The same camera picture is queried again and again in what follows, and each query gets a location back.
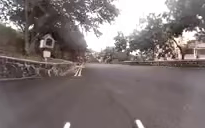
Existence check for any grey asphalt road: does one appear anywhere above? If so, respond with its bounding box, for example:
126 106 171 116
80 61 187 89
0 63 205 128

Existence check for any row of trees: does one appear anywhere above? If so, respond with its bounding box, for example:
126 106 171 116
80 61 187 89
99 0 205 63

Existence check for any large spreading tree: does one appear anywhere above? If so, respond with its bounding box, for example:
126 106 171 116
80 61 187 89
0 0 121 63

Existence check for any robot's own part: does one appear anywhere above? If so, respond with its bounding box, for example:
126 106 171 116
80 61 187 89
63 121 72 128
134 119 146 128

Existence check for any pale building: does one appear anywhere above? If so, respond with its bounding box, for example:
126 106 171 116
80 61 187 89
172 37 205 61

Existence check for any grassy slope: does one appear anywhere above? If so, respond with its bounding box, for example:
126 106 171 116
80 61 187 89
0 19 74 64

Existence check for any low kerb wall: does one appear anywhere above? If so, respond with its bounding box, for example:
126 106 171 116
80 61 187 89
118 58 205 68

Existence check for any dark stone wall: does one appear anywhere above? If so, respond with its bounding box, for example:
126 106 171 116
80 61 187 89
0 53 76 81

